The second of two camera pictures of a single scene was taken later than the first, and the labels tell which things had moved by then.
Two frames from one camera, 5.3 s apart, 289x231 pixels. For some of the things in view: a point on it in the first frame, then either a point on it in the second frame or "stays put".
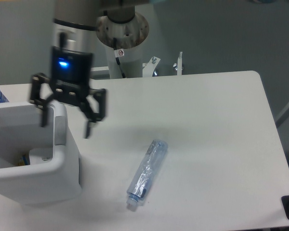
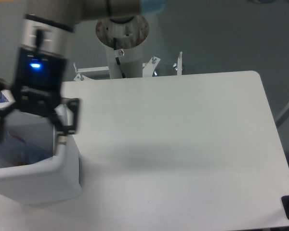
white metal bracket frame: (148, 68) stays put
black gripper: (71, 76) to (39, 82)
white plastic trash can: (31, 164) stays put
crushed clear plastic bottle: (137, 190) to (28, 137)
